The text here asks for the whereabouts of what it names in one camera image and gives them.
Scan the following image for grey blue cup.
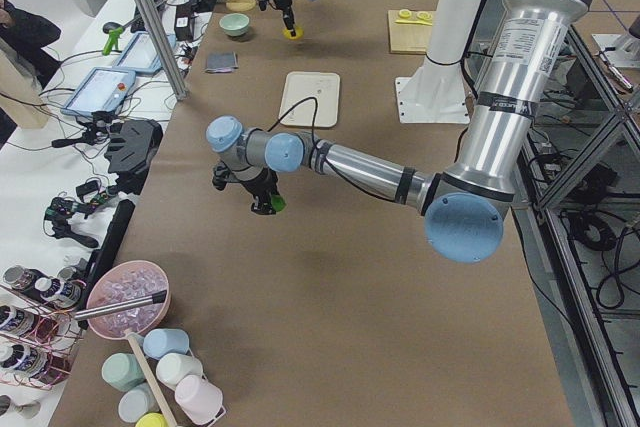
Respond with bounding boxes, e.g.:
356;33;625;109
118;383;160;423

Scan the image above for pink bowl with ice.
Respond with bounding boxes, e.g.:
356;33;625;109
86;260;171;340

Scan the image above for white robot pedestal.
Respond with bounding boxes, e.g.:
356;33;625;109
396;0;482;124

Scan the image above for metal tongs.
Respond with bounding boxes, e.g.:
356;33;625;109
73;290;169;321

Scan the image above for person in dark jacket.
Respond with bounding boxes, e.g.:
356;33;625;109
1;0;61;87

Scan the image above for pink cup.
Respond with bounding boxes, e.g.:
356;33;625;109
174;375;226;425

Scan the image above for mint green bowl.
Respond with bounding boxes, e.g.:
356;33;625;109
219;13;250;38

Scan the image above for light blue cup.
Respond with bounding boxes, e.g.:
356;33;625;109
143;328;190;360

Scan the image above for mint green cup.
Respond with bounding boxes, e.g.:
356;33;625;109
101;353;145;392

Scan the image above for wooden cup rack handle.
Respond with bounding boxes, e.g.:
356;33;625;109
125;329;178;427

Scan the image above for blue teach pendant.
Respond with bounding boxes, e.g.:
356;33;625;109
60;67;136;119
113;31;162;76

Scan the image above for aluminium frame post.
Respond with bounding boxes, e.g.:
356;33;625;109
134;0;188;101

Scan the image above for white cup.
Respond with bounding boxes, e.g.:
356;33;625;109
156;353;204;390

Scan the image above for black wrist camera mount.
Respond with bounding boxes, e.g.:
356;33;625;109
212;162;235;191

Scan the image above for cream rabbit tray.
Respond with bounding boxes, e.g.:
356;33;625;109
278;71;341;128

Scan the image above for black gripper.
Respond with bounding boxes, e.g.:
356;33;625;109
242;169;279;215
271;0;296;29

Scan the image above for yellow plastic knife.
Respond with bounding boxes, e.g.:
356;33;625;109
394;18;433;26

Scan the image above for copper wire bottle rack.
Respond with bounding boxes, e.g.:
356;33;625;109
1;265;85;390

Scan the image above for green lime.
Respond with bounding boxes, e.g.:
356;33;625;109
270;194;286;213

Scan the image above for yellow cup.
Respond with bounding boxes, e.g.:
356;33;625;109
135;412;168;427

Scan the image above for green barcode scanner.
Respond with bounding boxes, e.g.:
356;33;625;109
102;22;124;56

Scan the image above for yellow lemon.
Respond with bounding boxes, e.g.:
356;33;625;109
282;26;304;41

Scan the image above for wooden cutting board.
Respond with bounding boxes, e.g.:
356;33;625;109
387;10;433;55

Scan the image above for lemon slice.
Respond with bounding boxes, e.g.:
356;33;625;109
416;11;432;21
398;9;412;19

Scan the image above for grey folded cloth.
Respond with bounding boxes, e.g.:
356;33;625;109
205;52;238;73

